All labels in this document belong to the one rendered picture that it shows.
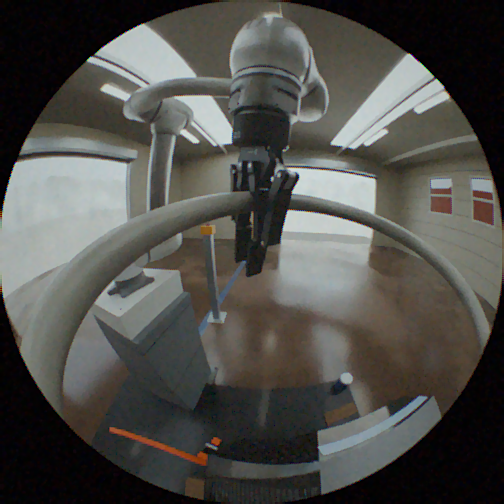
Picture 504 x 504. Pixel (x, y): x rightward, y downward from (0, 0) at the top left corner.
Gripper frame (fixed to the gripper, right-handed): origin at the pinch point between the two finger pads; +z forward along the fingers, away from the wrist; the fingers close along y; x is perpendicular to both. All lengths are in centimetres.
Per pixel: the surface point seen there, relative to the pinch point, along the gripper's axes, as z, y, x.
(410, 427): 13, 54, 8
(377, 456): 14, 49, -1
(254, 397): 111, 22, 2
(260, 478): 26, 40, -19
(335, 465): 15.8, 42.1, -6.8
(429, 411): 12, 59, 15
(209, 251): 65, -97, 20
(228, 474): 33, 38, -26
